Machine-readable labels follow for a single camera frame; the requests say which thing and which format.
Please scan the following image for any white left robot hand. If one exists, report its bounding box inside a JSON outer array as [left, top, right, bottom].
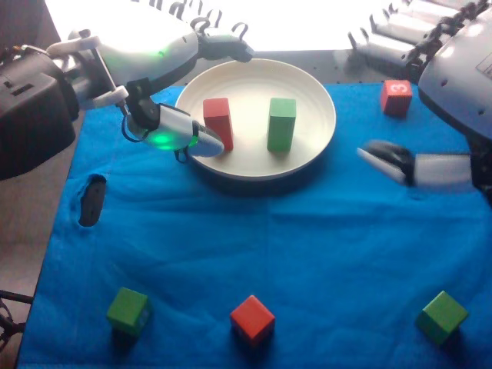
[[94, 0, 255, 161]]

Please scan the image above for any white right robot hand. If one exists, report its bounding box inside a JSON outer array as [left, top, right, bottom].
[[347, 0, 492, 193]]

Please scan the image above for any red rectangular block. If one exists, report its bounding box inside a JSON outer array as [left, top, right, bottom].
[[202, 97, 235, 152]]

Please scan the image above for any green block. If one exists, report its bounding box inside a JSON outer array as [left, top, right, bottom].
[[266, 97, 298, 152]]

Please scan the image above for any white round plate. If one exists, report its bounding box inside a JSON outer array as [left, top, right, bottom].
[[175, 58, 337, 193]]

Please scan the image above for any red cube with white three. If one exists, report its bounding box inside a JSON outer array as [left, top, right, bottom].
[[380, 79, 414, 118]]

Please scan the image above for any small black flat object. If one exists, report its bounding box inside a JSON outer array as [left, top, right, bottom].
[[78, 174, 108, 228]]

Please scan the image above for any blue cloth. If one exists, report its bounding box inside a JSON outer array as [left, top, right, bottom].
[[17, 82, 492, 369]]

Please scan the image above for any green cube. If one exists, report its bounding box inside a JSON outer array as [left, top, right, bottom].
[[105, 287, 151, 340], [416, 290, 470, 346]]

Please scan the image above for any black metal stand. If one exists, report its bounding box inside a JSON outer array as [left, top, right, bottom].
[[0, 288, 34, 349]]

